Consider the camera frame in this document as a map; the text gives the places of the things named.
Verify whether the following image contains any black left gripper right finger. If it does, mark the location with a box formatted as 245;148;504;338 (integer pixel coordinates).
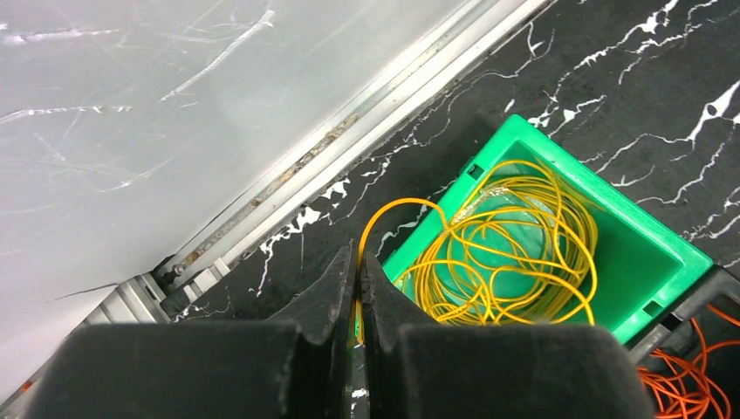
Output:
360;255;654;418

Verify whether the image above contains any black plastic bin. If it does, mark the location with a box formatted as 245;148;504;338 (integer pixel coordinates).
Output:
627;267;739;418

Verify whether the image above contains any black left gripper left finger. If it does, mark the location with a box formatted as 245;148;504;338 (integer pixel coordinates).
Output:
24;246;353;418

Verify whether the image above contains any green plastic bin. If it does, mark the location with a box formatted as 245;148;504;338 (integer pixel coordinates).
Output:
383;115;712;343

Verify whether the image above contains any orange cable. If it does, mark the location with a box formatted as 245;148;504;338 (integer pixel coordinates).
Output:
635;303;740;419

